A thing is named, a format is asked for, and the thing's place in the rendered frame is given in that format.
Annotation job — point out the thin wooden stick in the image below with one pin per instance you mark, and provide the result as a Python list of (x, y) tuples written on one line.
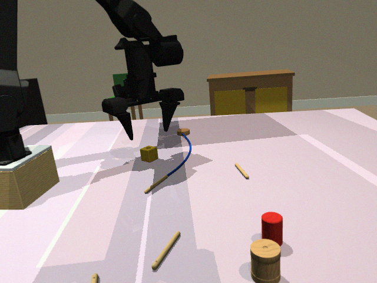
[(94, 278)]

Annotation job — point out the tan wooden stick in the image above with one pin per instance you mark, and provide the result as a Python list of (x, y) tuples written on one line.
[(242, 171), (165, 251)]

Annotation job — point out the blue string with wooden stick end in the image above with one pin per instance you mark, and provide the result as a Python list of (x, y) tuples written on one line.
[(166, 176)]

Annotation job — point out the red cylinder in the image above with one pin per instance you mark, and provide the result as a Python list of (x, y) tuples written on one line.
[(272, 227)]

